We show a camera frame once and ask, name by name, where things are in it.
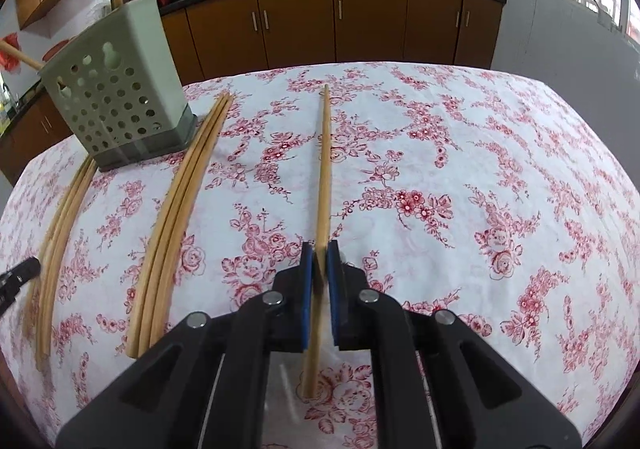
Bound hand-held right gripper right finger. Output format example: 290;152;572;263
327;240;583;449

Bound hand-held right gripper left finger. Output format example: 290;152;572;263
55;241;316;449

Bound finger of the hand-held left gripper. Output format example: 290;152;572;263
0;256;42;316

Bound green perforated chopstick holder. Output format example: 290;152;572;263
39;0;198;173

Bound red floral tablecloth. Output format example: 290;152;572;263
0;61;640;449

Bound red plastic bag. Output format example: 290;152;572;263
0;33;23;74

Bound brown lower kitchen cabinets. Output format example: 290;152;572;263
0;0;503;187

